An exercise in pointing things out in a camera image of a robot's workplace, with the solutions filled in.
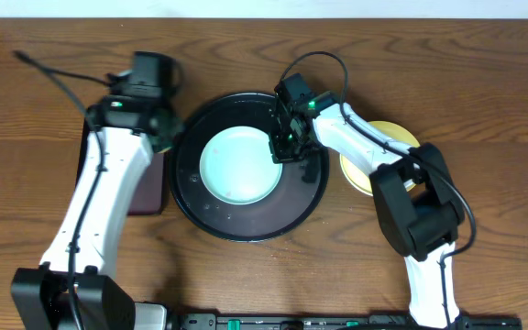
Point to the rectangular black tray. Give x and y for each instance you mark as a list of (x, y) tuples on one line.
[(151, 193)]

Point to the round black serving tray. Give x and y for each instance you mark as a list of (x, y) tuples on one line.
[(301, 187)]

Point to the yellow plate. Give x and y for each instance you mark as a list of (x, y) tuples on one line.
[(354, 175)]

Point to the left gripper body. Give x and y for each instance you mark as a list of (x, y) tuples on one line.
[(177, 126)]

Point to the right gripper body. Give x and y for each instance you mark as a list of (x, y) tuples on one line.
[(289, 147)]

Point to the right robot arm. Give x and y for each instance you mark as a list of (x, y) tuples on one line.
[(417, 206)]

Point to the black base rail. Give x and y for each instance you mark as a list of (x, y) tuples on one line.
[(378, 321)]

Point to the light blue plate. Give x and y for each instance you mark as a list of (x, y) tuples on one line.
[(236, 166)]

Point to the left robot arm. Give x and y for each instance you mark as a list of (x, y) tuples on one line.
[(74, 285)]

